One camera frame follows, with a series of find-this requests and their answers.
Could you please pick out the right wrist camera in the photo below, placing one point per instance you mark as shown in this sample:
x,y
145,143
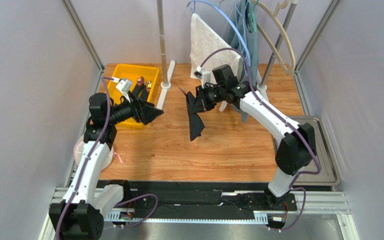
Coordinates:
x,y
203,75

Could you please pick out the left white rack foot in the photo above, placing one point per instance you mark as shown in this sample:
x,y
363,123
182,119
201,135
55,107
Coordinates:
x,y
166,84

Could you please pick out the right rack pole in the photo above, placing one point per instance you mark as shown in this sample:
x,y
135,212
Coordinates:
x,y
288,18

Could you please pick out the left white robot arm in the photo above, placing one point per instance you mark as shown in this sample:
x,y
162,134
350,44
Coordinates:
x,y
80,214

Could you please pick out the white towel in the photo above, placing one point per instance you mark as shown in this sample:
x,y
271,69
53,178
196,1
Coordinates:
x,y
204,41

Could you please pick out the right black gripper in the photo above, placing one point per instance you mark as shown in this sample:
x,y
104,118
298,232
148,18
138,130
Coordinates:
x,y
198,101

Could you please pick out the rolled black napkin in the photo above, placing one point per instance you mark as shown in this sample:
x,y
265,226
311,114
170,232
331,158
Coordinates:
x,y
146,91
138,90

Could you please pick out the rolled black napkin left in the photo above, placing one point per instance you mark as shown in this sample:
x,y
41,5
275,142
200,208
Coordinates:
x,y
138,90

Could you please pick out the black paper napkin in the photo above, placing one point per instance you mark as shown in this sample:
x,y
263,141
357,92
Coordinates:
x,y
196,125

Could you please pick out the blue clothes hanger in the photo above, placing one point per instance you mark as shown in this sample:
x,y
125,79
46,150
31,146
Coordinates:
x,y
228,23

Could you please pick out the green clothes hanger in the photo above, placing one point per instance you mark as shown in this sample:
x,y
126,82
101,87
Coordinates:
x,y
251,20

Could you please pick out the beige clothes hanger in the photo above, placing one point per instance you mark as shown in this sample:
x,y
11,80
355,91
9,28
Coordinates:
x,y
287,69

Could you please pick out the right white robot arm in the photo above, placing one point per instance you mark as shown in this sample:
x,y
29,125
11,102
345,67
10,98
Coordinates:
x,y
296,142

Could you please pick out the steel tray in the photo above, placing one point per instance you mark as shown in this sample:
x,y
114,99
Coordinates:
x,y
328,175

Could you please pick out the rolled black napkin right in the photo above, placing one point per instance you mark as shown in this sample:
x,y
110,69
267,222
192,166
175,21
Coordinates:
x,y
146,91

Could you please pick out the yellow plastic bin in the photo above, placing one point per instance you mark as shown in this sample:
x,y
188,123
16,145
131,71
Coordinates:
x,y
132,72

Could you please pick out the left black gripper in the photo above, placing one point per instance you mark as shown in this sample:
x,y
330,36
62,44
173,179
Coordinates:
x,y
145,110

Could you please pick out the rack pole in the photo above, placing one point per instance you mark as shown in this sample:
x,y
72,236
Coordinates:
x,y
288,18
161,27

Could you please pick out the light blue wire hanger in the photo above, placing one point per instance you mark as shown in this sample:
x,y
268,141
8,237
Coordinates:
x,y
239,18

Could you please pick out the left rack pole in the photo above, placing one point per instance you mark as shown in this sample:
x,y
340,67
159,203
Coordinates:
x,y
161,27

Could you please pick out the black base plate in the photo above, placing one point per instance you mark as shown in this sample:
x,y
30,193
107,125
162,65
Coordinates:
x,y
203,201

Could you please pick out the white mesh bag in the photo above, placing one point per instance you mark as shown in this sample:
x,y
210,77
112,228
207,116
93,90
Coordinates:
x,y
78,153

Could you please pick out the teal grey shirt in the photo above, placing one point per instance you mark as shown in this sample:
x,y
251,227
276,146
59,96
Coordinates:
x,y
252,40

